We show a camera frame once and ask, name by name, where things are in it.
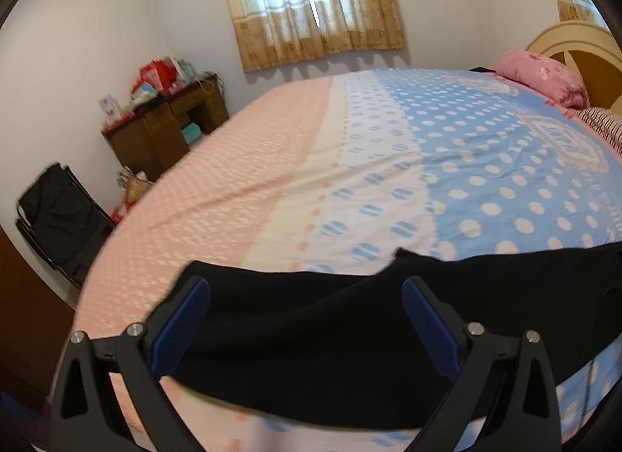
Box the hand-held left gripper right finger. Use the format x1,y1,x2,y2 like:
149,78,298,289
401,274,564,452

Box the brown wooden door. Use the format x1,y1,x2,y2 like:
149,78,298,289
0,228,79,404

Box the bed with polka dot sheet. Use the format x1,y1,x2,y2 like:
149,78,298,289
73,65,622,452

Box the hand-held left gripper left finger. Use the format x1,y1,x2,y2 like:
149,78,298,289
49,261,212,452

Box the black folding chair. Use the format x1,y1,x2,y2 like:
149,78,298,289
16,163,117,290

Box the brown wooden desk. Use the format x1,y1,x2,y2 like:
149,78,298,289
100,74,230,183

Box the black pants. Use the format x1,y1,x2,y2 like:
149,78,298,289
168,242,622,433

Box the cream wooden headboard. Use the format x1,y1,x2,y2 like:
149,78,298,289
526,20,622,115

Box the striped pillow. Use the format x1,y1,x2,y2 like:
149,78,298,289
576,108,622,156

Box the pale blue box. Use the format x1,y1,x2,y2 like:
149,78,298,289
131,82,159,103

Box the pink floral quilt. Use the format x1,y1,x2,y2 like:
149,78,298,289
494,49,590,110

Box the white photo card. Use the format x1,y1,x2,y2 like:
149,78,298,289
98,93,122,124

